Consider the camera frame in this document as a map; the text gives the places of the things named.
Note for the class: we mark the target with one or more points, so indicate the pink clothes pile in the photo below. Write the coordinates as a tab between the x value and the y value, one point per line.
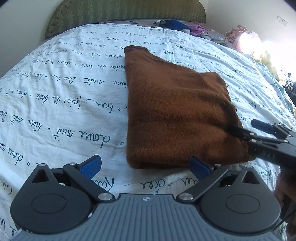
243	40

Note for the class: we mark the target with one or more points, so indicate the dark blue garment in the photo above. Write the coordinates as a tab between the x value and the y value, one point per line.
175	25

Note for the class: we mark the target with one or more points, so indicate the white quilt with script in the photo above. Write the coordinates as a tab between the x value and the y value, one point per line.
66	101

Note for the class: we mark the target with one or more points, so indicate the green upholstered headboard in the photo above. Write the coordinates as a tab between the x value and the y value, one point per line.
74	13

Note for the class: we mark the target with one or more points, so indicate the brown knit sweater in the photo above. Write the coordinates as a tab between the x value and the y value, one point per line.
175	113

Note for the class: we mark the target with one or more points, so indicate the purple garment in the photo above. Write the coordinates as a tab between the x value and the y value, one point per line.
197	30

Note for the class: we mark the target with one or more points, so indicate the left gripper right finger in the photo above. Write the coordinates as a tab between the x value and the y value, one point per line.
208	176

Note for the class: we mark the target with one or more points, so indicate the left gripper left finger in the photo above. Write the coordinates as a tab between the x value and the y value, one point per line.
80	176

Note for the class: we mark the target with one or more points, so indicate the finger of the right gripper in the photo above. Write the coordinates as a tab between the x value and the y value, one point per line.
279	131
242	133

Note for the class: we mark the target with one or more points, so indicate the white wall socket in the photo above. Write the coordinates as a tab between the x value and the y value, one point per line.
281	21

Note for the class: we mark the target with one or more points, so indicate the person's right hand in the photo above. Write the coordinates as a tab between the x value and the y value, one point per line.
285	187

